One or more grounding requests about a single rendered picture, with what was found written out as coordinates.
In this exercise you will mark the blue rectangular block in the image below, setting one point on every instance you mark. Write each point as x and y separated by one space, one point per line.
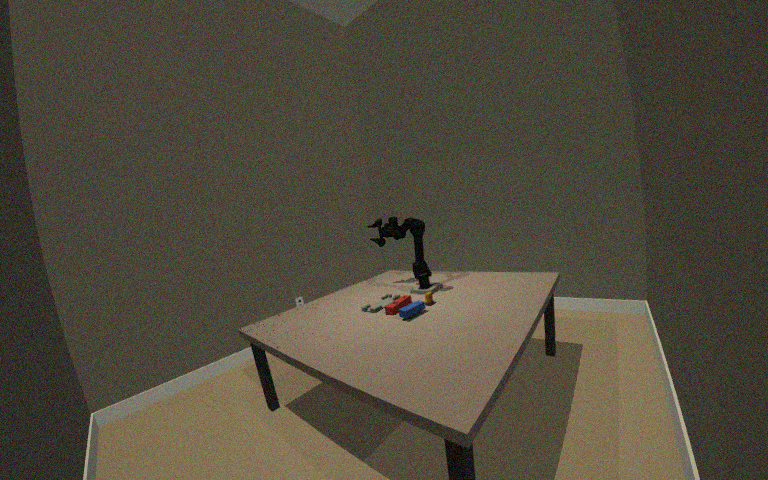
411 309

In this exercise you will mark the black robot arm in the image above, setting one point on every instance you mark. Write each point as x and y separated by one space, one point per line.
417 229

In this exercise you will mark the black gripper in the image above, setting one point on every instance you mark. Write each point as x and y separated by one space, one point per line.
382 232

